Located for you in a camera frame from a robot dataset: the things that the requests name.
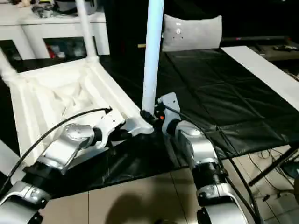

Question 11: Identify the white plastic table top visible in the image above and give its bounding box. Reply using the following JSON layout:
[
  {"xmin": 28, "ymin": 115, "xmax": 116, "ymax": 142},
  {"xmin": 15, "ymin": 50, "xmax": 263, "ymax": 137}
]
[{"xmin": 0, "ymin": 56, "xmax": 155, "ymax": 185}]

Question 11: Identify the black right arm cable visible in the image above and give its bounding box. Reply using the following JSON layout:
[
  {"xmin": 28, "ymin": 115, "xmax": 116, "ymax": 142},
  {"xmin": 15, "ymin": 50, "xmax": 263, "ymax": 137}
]
[{"xmin": 163, "ymin": 104, "xmax": 263, "ymax": 224}]

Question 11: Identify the black round helmet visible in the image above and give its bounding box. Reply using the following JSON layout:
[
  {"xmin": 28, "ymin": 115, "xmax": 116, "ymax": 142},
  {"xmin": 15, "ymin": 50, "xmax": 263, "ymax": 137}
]
[{"xmin": 53, "ymin": 0, "xmax": 104, "ymax": 15}]

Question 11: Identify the black crumpled bundle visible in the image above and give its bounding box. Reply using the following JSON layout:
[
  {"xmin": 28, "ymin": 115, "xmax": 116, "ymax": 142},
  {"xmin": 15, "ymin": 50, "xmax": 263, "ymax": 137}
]
[{"xmin": 31, "ymin": 5, "xmax": 54, "ymax": 19}]

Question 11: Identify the white plastic table leg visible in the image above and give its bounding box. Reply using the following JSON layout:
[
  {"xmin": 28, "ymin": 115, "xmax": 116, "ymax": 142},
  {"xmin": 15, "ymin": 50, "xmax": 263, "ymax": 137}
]
[
  {"xmin": 0, "ymin": 139, "xmax": 23, "ymax": 178},
  {"xmin": 0, "ymin": 48, "xmax": 20, "ymax": 82},
  {"xmin": 74, "ymin": 0, "xmax": 100, "ymax": 64},
  {"xmin": 141, "ymin": 0, "xmax": 166, "ymax": 115}
]

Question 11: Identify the black cabinet with gold label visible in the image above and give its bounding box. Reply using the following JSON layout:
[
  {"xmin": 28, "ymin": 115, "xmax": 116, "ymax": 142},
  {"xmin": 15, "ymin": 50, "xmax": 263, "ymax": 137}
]
[{"xmin": 103, "ymin": 0, "xmax": 167, "ymax": 58}]

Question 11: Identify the black floor stand bar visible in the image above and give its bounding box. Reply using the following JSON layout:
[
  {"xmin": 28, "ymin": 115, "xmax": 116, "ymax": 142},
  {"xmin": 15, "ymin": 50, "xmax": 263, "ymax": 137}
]
[{"xmin": 247, "ymin": 145, "xmax": 299, "ymax": 187}]

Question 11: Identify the white sideboard cabinet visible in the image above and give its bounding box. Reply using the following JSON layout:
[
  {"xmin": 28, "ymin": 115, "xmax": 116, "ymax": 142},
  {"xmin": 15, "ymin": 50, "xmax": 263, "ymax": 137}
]
[{"xmin": 0, "ymin": 0, "xmax": 111, "ymax": 62}]

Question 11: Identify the black work mat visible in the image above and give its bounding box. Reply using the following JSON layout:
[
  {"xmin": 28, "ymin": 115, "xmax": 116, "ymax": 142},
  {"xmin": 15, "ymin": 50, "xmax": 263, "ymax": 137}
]
[{"xmin": 0, "ymin": 48, "xmax": 299, "ymax": 199}]

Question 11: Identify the black remote control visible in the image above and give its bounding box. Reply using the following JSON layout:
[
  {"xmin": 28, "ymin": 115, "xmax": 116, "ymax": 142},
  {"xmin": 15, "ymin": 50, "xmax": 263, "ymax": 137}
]
[{"xmin": 272, "ymin": 45, "xmax": 299, "ymax": 51}]

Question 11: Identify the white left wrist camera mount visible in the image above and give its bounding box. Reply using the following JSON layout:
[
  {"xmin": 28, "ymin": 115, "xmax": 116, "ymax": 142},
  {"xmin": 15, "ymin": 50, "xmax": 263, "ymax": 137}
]
[{"xmin": 93, "ymin": 109, "xmax": 126, "ymax": 150}]

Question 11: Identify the grey cushion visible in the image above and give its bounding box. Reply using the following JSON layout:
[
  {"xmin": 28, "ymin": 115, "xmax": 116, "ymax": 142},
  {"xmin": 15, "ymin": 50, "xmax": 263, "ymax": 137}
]
[{"xmin": 161, "ymin": 13, "xmax": 223, "ymax": 53}]

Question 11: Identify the white flat board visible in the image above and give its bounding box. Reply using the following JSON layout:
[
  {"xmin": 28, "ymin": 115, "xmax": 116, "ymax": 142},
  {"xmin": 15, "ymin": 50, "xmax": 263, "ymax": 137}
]
[{"xmin": 220, "ymin": 45, "xmax": 299, "ymax": 105}]

